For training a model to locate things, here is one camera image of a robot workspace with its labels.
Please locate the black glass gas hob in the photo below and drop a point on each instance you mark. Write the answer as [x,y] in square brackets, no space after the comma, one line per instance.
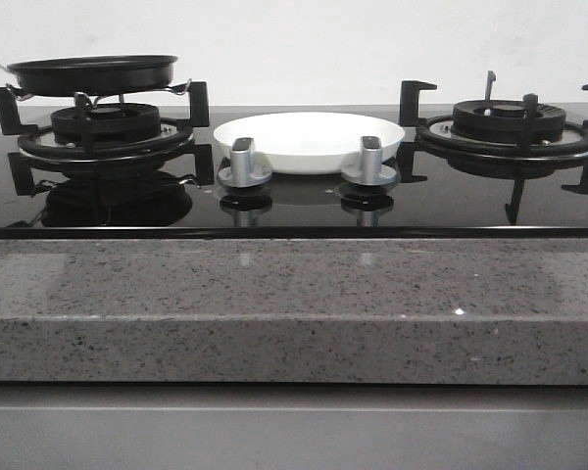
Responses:
[435,196]

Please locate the silver right stove knob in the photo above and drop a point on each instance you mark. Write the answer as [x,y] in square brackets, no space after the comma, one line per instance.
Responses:
[370,169]

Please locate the black frying pan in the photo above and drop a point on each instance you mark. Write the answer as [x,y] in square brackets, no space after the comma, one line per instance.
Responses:
[97,76]

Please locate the black right pan support grate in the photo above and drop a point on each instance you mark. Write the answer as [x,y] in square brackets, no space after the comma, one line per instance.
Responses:
[517,162]

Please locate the silver left stove knob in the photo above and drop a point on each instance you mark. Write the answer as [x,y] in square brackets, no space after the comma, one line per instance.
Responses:
[243,170]

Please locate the grey cabinet front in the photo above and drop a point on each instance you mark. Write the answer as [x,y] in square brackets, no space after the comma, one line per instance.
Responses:
[289,427]

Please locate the grey speckled stone countertop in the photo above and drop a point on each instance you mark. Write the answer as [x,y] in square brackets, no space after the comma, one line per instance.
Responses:
[457,312]

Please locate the silver stove knob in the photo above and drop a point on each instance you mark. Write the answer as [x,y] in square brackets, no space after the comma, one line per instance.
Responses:
[370,169]
[243,170]

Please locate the black pan support grate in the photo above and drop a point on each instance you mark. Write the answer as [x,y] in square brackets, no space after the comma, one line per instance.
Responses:
[517,162]
[37,148]

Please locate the black gas burner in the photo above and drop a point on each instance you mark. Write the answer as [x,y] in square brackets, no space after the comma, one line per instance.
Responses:
[110,123]
[501,121]

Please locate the black left gas burner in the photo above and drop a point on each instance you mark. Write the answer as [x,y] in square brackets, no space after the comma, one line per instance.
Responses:
[110,123]

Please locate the white ceramic plate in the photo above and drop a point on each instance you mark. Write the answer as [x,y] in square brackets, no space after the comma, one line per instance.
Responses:
[310,143]

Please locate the black left pan support grate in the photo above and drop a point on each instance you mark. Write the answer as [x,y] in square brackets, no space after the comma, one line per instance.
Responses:
[37,148]

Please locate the black right gas burner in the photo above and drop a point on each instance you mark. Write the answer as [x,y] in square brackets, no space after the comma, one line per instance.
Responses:
[501,121]

